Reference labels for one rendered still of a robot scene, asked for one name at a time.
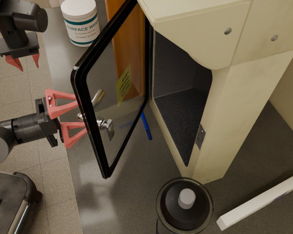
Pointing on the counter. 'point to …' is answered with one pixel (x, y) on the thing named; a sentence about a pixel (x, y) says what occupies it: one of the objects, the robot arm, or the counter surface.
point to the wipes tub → (81, 21)
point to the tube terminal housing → (241, 87)
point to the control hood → (200, 26)
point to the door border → (83, 96)
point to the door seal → (88, 90)
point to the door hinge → (150, 59)
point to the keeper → (200, 137)
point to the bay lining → (176, 69)
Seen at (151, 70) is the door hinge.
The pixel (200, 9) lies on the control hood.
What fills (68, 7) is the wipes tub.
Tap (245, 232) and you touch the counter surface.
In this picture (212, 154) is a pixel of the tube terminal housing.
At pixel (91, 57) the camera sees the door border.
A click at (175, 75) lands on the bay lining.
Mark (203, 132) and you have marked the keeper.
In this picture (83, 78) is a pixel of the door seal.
